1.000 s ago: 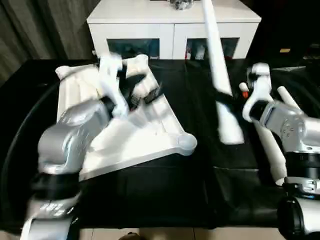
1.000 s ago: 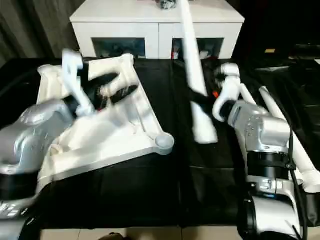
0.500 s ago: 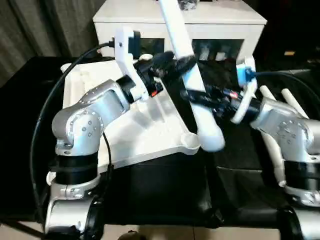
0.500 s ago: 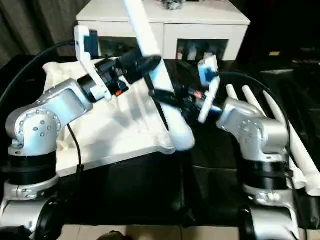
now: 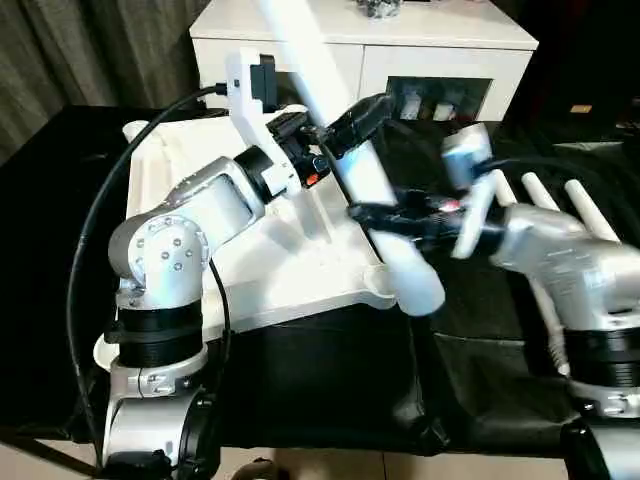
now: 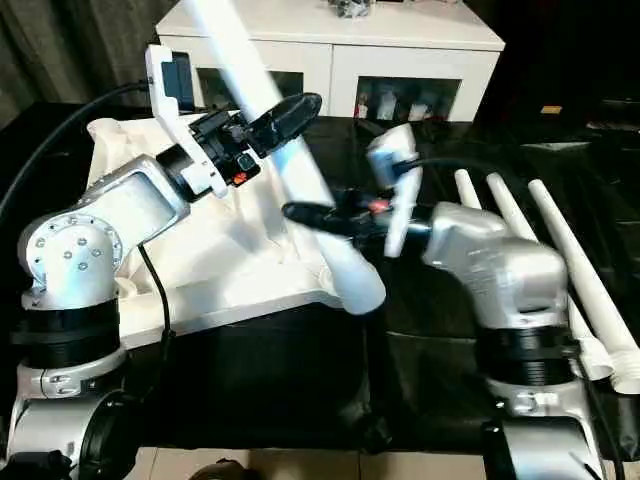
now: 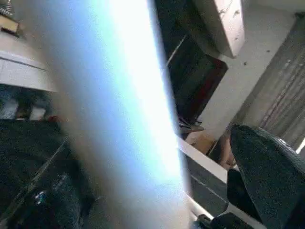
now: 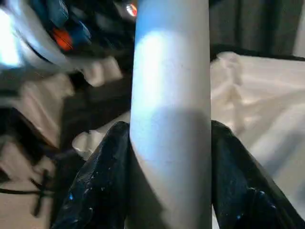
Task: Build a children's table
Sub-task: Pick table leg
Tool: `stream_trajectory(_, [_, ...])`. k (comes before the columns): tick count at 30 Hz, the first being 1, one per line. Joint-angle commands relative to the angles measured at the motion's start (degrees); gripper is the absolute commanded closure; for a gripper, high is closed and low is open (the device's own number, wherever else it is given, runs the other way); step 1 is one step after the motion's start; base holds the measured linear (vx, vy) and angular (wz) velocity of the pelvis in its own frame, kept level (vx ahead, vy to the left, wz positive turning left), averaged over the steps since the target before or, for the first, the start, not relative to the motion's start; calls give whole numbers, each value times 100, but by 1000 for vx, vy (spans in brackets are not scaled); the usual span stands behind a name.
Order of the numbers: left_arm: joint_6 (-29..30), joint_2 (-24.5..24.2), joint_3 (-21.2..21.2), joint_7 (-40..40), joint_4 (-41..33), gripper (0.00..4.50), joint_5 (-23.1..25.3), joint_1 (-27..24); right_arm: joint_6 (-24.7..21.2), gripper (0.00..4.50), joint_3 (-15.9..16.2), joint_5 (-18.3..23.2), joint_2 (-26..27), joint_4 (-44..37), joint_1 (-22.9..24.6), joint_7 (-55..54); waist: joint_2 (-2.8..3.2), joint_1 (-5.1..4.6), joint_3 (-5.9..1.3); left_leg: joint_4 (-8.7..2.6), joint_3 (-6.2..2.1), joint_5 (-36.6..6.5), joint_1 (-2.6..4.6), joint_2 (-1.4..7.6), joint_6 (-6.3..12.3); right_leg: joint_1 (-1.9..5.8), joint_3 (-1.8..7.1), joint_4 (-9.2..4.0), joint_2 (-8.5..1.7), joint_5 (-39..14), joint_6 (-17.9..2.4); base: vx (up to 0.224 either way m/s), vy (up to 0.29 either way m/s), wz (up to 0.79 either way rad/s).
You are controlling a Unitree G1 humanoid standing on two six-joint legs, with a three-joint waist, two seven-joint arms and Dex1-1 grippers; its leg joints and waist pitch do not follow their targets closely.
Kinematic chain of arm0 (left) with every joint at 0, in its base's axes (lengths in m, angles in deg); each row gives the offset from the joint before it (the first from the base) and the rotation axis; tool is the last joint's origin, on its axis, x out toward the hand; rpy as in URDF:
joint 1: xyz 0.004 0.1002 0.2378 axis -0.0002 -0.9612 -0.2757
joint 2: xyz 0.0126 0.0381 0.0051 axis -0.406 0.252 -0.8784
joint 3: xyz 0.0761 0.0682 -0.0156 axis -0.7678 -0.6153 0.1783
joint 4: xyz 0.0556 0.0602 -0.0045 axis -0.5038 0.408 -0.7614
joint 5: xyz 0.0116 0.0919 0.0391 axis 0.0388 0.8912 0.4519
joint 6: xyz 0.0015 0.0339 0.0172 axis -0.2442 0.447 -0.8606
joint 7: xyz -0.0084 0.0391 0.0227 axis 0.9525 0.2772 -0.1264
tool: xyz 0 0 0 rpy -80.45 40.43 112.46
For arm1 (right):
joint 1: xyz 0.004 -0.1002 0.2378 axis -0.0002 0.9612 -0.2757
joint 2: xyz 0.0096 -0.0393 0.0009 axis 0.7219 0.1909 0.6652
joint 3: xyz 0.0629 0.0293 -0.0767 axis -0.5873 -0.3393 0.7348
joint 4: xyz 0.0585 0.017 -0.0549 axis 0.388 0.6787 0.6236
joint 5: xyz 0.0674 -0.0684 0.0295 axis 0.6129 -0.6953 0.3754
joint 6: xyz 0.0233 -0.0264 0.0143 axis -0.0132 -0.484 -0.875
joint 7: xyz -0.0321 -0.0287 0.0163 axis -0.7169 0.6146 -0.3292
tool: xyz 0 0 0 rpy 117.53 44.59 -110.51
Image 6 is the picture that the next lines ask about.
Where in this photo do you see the white plastic table top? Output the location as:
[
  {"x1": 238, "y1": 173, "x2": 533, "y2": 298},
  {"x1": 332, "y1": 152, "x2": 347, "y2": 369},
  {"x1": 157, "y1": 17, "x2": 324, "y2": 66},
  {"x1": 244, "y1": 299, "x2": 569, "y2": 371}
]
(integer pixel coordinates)
[{"x1": 84, "y1": 117, "x2": 361, "y2": 351}]

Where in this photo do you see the black tangled bundle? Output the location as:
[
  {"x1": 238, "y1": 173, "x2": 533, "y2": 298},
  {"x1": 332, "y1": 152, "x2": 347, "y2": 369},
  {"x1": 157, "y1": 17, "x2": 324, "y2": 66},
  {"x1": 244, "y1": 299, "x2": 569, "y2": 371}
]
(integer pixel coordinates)
[{"x1": 327, "y1": 0, "x2": 374, "y2": 20}]

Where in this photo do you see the white plastic table leg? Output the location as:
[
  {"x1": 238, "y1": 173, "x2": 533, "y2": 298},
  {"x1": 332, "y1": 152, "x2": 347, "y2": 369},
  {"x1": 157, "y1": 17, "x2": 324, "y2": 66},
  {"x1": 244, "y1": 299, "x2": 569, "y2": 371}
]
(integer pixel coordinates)
[
  {"x1": 527, "y1": 180, "x2": 640, "y2": 351},
  {"x1": 454, "y1": 169, "x2": 614, "y2": 384},
  {"x1": 487, "y1": 173, "x2": 640, "y2": 396},
  {"x1": 179, "y1": 0, "x2": 386, "y2": 316}
]

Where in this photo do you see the white cabinet with glass doors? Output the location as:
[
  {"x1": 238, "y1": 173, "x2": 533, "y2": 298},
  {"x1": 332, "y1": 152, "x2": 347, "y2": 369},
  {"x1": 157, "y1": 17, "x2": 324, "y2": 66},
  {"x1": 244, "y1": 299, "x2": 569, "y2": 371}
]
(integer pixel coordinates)
[{"x1": 154, "y1": 0, "x2": 506, "y2": 124}]

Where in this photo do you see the grey curtain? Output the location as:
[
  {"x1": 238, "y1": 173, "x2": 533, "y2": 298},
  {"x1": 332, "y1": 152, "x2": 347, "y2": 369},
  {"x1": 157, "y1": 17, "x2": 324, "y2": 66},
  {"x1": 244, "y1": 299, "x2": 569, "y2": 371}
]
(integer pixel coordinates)
[{"x1": 0, "y1": 0, "x2": 166, "y2": 121}]

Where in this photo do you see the black work mat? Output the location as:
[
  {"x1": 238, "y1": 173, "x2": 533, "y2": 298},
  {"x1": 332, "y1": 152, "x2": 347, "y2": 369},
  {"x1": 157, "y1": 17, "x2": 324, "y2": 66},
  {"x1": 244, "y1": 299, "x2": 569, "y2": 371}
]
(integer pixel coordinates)
[{"x1": 0, "y1": 102, "x2": 640, "y2": 454}]

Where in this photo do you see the black left wrist camera cable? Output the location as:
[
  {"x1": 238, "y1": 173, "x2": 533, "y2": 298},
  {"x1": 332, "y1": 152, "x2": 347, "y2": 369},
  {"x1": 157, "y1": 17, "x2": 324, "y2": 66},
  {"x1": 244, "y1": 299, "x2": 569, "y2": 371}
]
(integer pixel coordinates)
[{"x1": 0, "y1": 82, "x2": 151, "y2": 211}]

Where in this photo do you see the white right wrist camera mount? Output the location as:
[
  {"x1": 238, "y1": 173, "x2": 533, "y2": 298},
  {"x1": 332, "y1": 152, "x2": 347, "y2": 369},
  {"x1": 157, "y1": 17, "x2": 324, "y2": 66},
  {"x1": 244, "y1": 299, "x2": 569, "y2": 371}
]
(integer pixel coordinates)
[{"x1": 366, "y1": 124, "x2": 424, "y2": 259}]

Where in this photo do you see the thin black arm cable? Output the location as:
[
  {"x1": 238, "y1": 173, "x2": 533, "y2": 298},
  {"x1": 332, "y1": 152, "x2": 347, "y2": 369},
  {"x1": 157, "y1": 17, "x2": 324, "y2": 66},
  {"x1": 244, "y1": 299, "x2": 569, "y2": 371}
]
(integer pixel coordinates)
[{"x1": 137, "y1": 242, "x2": 176, "y2": 401}]

